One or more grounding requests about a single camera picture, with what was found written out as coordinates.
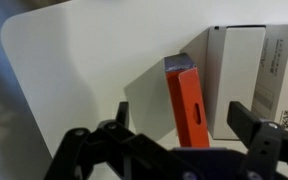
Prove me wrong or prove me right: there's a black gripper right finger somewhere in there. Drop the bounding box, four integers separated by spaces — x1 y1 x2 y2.
227 101 288 180

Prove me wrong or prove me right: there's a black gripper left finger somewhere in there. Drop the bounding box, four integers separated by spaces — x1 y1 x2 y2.
43 101 172 180

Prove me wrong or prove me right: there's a red-blue box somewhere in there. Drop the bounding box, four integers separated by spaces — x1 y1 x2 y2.
164 53 210 148

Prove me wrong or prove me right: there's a white small box far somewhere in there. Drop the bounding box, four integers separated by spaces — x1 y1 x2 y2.
251 24 288 130

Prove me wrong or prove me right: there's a white small box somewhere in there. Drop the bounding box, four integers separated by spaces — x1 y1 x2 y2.
203 26 266 140
251 24 288 130

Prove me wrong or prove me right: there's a white small box near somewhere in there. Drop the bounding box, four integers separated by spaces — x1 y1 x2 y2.
203 26 266 140

